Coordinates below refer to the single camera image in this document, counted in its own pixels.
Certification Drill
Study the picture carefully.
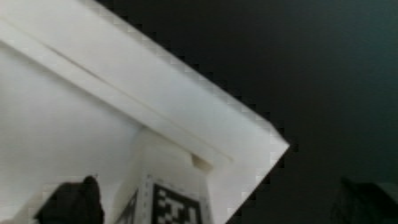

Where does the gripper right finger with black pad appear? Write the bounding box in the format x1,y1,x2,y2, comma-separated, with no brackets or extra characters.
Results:
331,177,398,224

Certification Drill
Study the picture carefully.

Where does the white table leg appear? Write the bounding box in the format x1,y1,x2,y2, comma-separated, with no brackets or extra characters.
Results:
108,129,213,224

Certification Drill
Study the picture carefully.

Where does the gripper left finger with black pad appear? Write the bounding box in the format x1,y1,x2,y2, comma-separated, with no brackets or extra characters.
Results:
34,176,105,224

